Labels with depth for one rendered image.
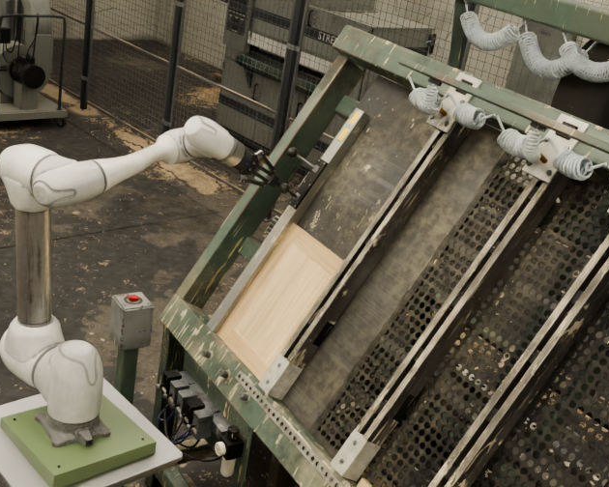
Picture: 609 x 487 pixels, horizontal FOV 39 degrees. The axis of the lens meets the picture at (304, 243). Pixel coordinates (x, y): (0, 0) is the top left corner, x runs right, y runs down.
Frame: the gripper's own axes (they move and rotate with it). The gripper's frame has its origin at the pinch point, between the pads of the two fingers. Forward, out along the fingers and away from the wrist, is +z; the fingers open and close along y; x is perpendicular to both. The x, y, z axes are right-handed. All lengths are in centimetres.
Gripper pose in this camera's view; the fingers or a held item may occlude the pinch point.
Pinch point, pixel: (275, 183)
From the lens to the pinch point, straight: 298.0
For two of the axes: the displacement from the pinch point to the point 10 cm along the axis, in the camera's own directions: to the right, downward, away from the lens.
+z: 6.3, 3.9, 6.7
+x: 5.3, 4.2, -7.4
